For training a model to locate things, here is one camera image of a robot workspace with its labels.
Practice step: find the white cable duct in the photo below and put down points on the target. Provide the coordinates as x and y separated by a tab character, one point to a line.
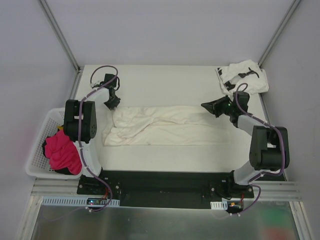
219	205
65	201

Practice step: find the left aluminium frame post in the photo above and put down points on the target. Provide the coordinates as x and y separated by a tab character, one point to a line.
59	34

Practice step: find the right white cable duct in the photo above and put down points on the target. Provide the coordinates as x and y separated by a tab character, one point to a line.
219	205

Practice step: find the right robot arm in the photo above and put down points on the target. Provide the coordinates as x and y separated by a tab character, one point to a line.
269	146

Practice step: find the pink red t shirt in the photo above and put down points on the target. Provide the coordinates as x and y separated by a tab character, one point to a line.
63	155

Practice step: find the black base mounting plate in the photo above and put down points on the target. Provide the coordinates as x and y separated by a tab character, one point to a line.
152	189

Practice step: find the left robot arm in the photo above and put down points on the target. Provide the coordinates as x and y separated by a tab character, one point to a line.
81	122

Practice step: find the cream white t shirt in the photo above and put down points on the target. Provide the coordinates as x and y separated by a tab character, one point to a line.
178	125

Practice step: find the left white cable duct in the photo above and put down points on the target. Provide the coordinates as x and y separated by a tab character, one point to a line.
65	201

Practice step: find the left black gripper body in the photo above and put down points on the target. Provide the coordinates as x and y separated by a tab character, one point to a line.
112	102

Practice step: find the white black printed t shirt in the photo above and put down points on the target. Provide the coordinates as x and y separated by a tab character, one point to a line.
248	72

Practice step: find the right aluminium frame post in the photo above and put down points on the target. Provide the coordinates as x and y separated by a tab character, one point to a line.
294	6

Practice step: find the aluminium frame post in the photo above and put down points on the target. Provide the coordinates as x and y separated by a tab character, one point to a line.
59	34
294	6

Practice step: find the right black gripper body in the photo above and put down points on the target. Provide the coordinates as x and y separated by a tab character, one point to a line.
216	108

